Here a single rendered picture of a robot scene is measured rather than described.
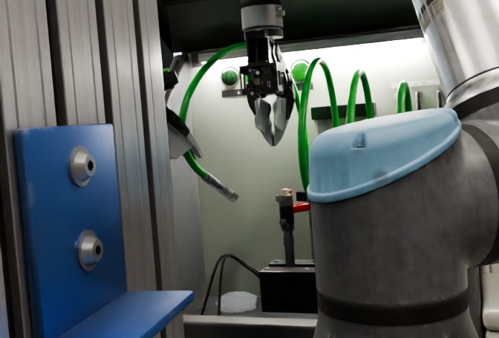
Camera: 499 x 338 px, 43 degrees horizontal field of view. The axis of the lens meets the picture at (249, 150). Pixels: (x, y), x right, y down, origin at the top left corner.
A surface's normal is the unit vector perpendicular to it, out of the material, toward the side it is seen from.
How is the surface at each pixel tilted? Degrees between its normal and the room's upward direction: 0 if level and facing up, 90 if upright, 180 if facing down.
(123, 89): 90
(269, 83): 90
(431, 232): 91
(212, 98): 90
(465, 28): 74
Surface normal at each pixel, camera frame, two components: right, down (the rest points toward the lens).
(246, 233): -0.32, 0.07
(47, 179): 0.97, -0.06
